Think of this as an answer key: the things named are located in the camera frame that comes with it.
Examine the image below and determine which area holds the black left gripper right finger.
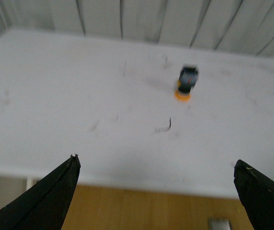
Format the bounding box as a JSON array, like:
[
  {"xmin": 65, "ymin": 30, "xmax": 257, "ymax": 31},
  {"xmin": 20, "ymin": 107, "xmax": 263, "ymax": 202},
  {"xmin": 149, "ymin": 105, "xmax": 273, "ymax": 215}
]
[{"xmin": 234, "ymin": 160, "xmax": 274, "ymax": 230}]

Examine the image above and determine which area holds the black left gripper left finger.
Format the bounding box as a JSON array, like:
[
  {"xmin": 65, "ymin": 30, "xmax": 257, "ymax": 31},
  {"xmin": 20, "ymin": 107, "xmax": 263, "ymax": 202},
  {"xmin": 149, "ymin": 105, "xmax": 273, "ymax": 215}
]
[{"xmin": 0, "ymin": 155, "xmax": 80, "ymax": 230}]

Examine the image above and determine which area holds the yellow push button switch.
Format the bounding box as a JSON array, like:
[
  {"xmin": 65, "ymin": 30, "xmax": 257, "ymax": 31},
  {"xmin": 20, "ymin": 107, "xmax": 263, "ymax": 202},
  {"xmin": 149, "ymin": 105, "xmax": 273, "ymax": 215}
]
[{"xmin": 174, "ymin": 65, "xmax": 199, "ymax": 102}]

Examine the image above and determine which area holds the grey floor box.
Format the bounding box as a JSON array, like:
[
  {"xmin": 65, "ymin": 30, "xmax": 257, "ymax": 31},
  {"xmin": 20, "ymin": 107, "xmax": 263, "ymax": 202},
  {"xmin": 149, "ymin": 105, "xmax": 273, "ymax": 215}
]
[{"xmin": 208, "ymin": 218, "xmax": 232, "ymax": 230}]

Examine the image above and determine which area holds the white pleated curtain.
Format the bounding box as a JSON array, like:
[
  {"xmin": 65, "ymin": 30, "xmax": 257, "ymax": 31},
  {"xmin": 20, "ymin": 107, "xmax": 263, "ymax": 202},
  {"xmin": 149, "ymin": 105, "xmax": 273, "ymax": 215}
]
[{"xmin": 0, "ymin": 0, "xmax": 274, "ymax": 57}]

